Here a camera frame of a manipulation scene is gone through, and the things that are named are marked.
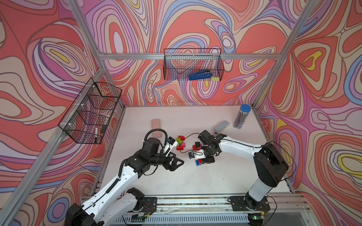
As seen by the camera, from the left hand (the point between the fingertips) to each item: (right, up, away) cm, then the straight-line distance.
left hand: (180, 160), depth 73 cm
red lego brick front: (+11, -3, +8) cm, 14 cm away
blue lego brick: (+11, -6, +13) cm, 18 cm away
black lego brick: (+11, +5, +18) cm, 22 cm away
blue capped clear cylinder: (+42, +24, +21) cm, 53 cm away
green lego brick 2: (-1, +6, +23) cm, 24 cm away
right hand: (+15, -5, +15) cm, 22 cm away
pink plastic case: (-19, +17, +34) cm, 43 cm away
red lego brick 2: (-1, +2, +20) cm, 20 cm away
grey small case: (+29, +16, +29) cm, 44 cm away
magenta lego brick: (+2, +4, +22) cm, 22 cm away
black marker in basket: (-44, +13, 0) cm, 46 cm away
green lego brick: (-2, +8, +23) cm, 25 cm away
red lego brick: (+1, +8, +26) cm, 27 cm away
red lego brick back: (+9, +2, +21) cm, 23 cm away
